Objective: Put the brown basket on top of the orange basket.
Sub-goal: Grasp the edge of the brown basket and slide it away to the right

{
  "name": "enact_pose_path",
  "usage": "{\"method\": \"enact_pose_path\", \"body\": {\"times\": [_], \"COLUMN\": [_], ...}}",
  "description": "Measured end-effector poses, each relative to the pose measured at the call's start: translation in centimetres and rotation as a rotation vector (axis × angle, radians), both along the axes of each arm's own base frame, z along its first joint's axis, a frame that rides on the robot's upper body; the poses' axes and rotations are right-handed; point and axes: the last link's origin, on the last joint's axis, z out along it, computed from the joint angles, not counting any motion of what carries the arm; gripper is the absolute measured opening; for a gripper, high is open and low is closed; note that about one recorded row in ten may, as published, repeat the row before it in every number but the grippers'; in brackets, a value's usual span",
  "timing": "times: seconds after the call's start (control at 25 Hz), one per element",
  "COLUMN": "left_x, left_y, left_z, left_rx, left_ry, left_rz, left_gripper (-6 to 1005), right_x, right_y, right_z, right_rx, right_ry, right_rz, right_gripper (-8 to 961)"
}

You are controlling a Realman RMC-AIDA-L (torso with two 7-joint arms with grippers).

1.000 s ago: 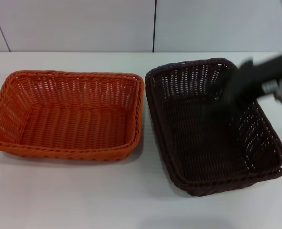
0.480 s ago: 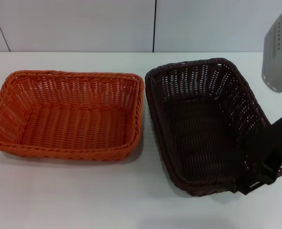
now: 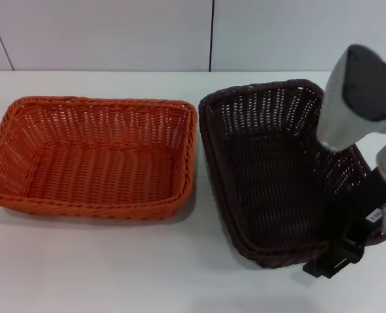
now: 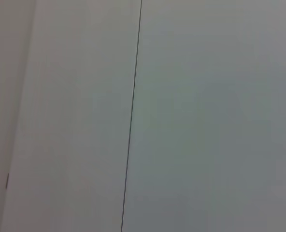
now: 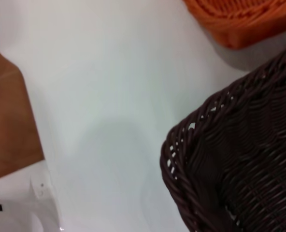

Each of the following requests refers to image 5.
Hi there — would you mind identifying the dark brown wicker basket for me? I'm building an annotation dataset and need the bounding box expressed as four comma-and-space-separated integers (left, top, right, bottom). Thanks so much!
159, 45, 286, 232

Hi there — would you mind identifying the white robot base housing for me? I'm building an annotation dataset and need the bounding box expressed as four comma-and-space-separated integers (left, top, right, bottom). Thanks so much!
0, 161, 61, 232

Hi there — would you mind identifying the orange wicker basket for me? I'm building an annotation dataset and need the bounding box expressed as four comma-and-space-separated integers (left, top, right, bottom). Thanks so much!
181, 0, 286, 50

